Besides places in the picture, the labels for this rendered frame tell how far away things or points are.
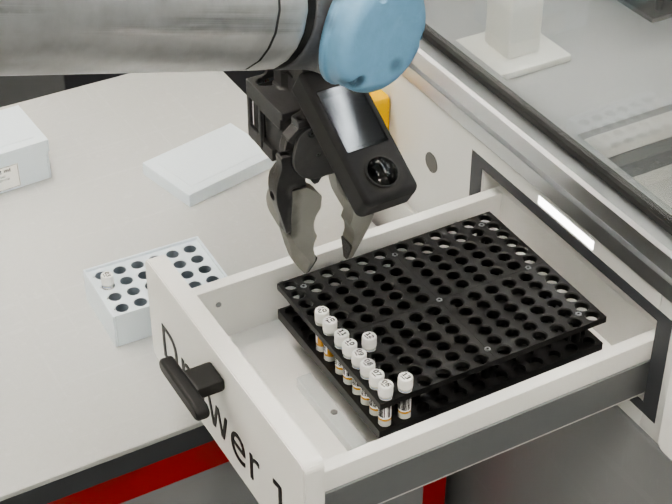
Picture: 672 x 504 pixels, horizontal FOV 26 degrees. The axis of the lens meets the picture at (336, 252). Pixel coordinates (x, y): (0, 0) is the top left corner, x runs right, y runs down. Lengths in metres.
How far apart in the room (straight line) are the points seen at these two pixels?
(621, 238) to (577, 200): 0.06
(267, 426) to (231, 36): 0.39
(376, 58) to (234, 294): 0.48
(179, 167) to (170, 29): 0.88
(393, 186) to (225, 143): 0.66
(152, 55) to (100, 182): 0.90
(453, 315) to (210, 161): 0.50
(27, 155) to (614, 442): 0.72
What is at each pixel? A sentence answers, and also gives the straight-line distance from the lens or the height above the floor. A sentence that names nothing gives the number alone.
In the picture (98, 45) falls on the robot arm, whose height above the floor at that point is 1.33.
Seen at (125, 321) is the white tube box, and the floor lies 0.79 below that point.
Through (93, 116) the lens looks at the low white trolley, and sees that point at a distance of 1.78.
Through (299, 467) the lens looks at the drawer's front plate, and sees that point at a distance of 1.07.
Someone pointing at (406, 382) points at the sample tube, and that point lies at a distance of 1.15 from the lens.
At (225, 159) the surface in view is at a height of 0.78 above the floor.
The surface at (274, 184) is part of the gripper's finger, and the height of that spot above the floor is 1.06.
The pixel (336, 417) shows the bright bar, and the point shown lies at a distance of 1.21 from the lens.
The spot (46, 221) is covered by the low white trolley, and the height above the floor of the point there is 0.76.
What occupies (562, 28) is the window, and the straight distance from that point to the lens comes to 1.25.
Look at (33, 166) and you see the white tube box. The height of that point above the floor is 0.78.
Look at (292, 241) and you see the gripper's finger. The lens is 1.14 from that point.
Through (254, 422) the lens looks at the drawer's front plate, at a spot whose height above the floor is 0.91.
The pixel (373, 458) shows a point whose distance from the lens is 1.12.
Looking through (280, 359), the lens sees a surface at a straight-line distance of 1.29.
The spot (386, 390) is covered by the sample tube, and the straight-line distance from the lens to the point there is 1.14.
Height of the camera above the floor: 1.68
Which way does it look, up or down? 37 degrees down
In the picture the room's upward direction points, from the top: straight up
